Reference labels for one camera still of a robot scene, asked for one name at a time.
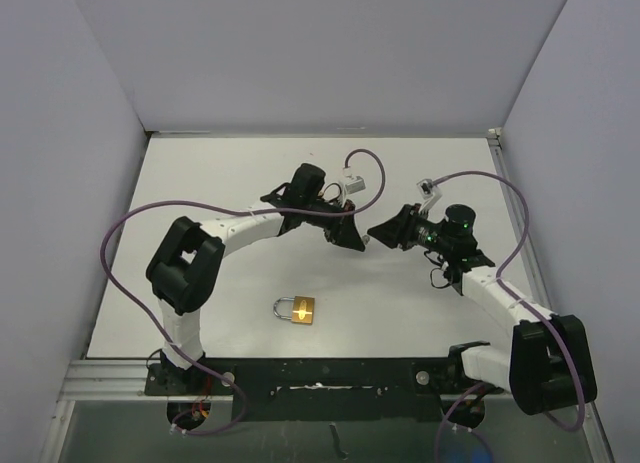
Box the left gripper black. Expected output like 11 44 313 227
302 196 364 251

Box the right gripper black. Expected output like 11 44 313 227
369 203 453 256

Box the brass padlock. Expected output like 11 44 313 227
272 296 316 325

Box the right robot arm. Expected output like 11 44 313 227
367 204 598 415

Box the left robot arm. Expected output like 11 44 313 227
146 163 365 394

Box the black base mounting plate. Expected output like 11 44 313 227
144 356 492 431

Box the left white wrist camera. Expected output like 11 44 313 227
339 167 366 196

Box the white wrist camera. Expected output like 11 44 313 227
417 178 442 217
339 167 366 196

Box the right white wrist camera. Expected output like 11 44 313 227
417 178 442 217

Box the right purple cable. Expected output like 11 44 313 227
424 170 587 463

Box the aluminium right rail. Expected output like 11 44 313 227
486 127 552 309

